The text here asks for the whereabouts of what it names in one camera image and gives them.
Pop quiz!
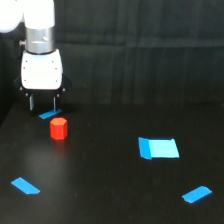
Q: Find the black backdrop curtain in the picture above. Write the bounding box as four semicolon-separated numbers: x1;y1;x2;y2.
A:
0;0;224;125

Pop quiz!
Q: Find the blue tape strip bottom left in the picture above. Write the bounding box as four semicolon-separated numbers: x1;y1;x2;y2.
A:
11;177;40;195

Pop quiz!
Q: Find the blue tape strip top left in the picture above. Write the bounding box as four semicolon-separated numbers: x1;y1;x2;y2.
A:
39;109;62;119

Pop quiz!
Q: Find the blue tape strip bottom right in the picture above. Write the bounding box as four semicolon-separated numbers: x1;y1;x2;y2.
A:
182;186;212;203

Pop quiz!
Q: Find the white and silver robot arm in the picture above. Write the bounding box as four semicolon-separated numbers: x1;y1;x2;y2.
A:
0;0;72;117

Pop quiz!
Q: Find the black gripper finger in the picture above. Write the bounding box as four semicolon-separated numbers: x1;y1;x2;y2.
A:
28;93;36;116
53;93;60;110

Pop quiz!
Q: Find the red hexagonal block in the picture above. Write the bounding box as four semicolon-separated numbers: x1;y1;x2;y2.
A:
50;117;68;140

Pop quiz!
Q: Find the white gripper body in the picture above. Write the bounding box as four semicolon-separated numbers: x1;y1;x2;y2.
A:
14;49;72;92

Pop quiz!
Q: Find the light blue paper square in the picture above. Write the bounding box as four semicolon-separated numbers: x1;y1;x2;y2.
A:
138;137;179;160

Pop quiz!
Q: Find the blue tape strip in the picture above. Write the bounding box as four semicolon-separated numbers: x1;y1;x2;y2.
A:
39;109;62;119
11;177;40;195
182;186;212;203

